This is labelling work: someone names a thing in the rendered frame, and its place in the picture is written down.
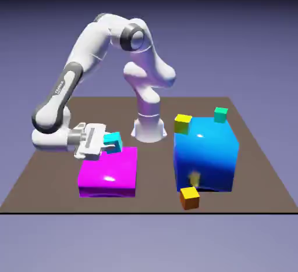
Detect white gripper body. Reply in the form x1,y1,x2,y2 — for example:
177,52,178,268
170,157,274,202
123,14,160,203
73,123,107,162

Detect small cyan cube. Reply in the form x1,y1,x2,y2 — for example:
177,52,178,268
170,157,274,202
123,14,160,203
102,131,123,155

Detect small yellow cube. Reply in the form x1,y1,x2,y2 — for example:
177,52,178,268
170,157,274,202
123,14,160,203
173,114,193,135

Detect small orange cube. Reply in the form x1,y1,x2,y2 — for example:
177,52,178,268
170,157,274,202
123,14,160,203
179,186,201,210

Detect small green cube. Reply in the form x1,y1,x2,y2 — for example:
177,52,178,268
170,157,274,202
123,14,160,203
213,107,229,124

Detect large magenta box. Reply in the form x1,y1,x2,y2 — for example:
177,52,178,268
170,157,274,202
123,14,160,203
77,146,138,198

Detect large blue box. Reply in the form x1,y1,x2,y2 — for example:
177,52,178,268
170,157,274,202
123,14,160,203
173,115,240,193

